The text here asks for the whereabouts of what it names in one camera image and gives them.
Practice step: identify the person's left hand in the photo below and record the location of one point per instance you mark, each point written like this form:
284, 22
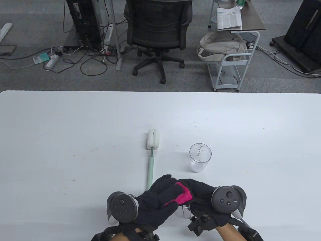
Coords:
155, 200

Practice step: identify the person's right hand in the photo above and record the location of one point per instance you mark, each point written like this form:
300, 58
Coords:
203, 198

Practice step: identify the pink and grey cloth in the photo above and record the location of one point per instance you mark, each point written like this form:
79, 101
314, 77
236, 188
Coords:
183, 195

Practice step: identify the clear plastic shaker lid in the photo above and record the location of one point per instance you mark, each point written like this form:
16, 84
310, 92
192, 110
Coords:
186, 212

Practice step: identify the clear plastic shaker cup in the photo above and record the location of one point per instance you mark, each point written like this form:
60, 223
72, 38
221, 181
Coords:
199, 160

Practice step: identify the person's left forearm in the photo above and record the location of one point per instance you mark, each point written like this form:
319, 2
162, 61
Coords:
119, 237

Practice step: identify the person's right forearm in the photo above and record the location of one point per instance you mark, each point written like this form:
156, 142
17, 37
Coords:
227, 233

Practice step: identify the grey left hand controller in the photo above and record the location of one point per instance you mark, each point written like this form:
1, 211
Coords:
123, 207

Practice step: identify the white metal cart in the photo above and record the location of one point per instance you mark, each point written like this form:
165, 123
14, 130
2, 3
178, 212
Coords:
227, 87

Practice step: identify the beige backpack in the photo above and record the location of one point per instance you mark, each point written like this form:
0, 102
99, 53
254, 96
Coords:
220, 46

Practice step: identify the grey metal desk leg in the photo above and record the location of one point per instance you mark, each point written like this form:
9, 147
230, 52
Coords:
115, 37

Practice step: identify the white desk foot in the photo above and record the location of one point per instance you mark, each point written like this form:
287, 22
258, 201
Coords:
5, 30
107, 35

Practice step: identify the white power strip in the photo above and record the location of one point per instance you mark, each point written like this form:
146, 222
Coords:
52, 61

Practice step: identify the black mesh office chair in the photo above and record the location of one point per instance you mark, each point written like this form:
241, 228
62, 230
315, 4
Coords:
158, 25

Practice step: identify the black power adapter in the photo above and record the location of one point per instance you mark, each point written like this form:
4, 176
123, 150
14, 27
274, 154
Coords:
58, 52

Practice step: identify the folded newspaper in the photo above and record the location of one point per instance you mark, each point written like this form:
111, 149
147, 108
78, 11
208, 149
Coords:
229, 18

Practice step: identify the brown side table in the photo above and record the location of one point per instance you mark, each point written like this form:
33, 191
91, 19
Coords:
253, 17

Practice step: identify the black computer tower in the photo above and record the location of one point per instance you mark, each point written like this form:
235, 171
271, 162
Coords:
82, 22

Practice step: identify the black rolling cabinet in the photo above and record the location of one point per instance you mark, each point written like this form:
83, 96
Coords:
301, 30

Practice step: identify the green-capped plastic bottle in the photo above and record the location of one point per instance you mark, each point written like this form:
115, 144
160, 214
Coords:
240, 3

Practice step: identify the dark grey floor plate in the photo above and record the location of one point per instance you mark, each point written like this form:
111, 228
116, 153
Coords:
6, 49

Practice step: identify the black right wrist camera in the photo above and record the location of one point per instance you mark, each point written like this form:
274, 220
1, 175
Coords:
199, 224

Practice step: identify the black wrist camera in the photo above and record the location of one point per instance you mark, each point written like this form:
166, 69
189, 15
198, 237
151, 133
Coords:
148, 234
199, 224

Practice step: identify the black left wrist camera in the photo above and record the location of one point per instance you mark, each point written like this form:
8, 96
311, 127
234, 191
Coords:
148, 234

